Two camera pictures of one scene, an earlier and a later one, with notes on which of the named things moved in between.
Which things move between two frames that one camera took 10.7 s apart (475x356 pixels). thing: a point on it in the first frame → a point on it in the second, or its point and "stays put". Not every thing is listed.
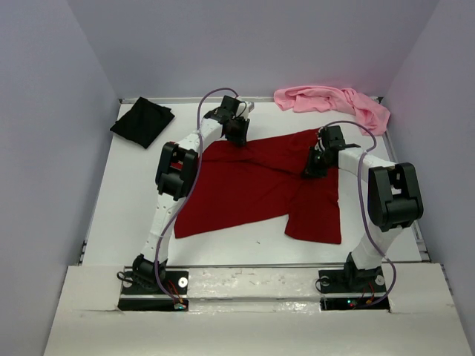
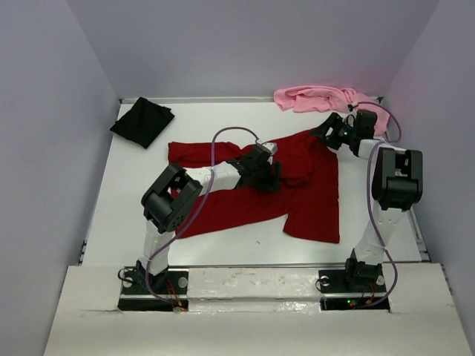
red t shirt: [241, 186] stays put
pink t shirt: [301, 99] stays put
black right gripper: [310, 170] → [332, 121]
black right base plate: [364, 280] stays put
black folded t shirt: [142, 122] stays put
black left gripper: [240, 139] → [271, 184]
